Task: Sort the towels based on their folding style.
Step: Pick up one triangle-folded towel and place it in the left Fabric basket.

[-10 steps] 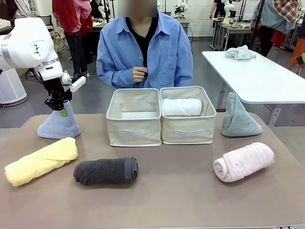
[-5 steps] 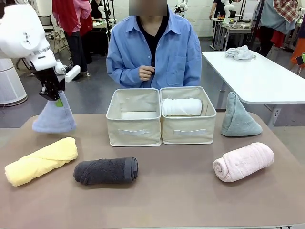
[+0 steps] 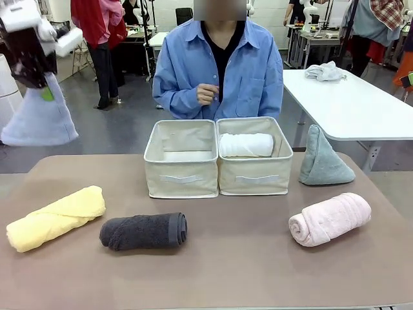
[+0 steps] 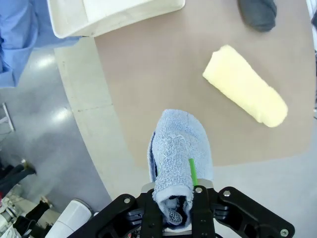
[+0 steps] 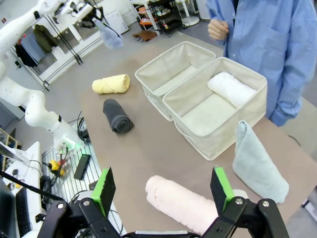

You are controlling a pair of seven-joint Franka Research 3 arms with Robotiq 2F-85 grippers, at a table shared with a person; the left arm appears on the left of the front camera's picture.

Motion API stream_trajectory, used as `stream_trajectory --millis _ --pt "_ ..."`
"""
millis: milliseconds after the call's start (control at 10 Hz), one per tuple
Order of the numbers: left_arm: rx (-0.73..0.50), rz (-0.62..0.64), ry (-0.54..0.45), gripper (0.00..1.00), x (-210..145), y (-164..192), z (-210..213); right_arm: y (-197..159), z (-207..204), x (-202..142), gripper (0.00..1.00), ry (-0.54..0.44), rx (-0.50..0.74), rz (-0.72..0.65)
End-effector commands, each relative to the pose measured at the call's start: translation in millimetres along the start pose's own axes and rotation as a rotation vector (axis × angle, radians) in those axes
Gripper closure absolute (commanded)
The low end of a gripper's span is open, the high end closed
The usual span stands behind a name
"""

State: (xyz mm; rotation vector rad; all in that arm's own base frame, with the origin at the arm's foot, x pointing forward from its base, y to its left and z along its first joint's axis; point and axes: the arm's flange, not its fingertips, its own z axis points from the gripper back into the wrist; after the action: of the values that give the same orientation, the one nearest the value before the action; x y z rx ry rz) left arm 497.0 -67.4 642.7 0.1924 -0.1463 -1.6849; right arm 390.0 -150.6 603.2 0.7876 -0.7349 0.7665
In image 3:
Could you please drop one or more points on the person's left forearm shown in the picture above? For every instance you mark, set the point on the person's left forearm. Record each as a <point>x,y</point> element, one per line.
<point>269,100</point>

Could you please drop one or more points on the metal folding chair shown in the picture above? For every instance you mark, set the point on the metal folding chair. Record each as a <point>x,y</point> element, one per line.
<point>82,58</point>

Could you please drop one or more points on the white power socket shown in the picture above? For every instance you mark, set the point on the white power socket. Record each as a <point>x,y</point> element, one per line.
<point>374,154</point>

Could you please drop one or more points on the grey workbench with equipment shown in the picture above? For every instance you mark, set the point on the grey workbench with equipment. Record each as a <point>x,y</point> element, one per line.
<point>311,40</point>

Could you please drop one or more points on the black office chair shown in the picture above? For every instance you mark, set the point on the black office chair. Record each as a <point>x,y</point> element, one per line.
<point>184,15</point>

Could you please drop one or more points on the seated person in black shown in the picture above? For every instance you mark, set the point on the seated person in black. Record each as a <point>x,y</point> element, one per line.
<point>130,11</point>

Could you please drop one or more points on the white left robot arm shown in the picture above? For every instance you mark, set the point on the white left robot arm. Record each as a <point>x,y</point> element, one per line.
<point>19,14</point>

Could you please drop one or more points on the white towel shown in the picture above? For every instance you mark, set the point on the white towel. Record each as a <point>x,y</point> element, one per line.
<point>246,145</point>

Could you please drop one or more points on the person in blue shirt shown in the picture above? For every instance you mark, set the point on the person in blue shirt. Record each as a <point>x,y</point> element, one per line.
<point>190,64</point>

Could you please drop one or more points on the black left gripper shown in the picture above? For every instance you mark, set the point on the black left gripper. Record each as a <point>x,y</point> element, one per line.
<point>27,61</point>

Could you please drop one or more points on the black tripod stand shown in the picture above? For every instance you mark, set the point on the black tripod stand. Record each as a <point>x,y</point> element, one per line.
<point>149,42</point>

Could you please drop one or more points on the person's right hand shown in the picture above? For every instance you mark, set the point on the person's right hand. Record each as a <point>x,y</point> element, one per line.
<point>206,94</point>

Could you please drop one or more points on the white side table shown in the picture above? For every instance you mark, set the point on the white side table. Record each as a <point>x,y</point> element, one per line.
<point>348,106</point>

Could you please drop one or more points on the dark grey towel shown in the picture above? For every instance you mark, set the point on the dark grey towel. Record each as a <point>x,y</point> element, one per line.
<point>142,231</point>

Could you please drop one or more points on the person's right forearm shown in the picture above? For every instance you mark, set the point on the person's right forearm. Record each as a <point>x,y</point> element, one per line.
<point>175,97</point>

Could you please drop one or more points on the white crumpled cloth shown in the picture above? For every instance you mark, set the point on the white crumpled cloth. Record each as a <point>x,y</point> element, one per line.
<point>324,71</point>

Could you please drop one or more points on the white cylindrical air purifier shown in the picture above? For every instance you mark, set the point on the white cylindrical air purifier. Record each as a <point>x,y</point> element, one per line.
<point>8,87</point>

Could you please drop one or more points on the beige fabric storage bin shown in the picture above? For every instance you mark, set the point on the beige fabric storage bin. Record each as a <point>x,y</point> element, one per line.
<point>255,176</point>
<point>180,174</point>

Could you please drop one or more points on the light blue cone towel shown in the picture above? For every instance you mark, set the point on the light blue cone towel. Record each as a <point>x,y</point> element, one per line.
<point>38,122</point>

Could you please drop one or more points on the grey-green cone towel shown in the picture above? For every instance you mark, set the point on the grey-green cone towel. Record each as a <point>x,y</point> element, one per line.
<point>321,164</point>

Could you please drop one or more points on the person in red top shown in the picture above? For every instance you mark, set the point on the person in red top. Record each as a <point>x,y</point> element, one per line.
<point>103,29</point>

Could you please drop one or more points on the yellow towel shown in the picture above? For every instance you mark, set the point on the yellow towel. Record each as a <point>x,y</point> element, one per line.
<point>55,218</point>

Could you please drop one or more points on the pink towel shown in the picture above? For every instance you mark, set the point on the pink towel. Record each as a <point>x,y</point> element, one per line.
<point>332,218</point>

